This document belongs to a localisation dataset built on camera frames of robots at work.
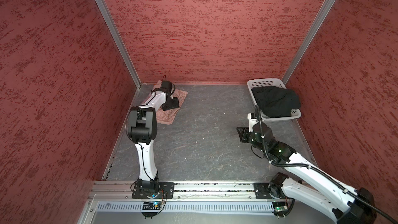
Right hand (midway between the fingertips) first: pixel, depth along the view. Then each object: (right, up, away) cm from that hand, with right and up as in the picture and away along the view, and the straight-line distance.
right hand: (236, 131), depth 79 cm
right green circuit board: (+19, -34, -8) cm, 40 cm away
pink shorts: (-41, +5, +18) cm, 45 cm away
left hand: (-37, +11, +22) cm, 45 cm away
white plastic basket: (+20, +29, +32) cm, 47 cm away
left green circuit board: (-40, -33, -8) cm, 52 cm away
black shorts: (+29, +15, +17) cm, 37 cm away
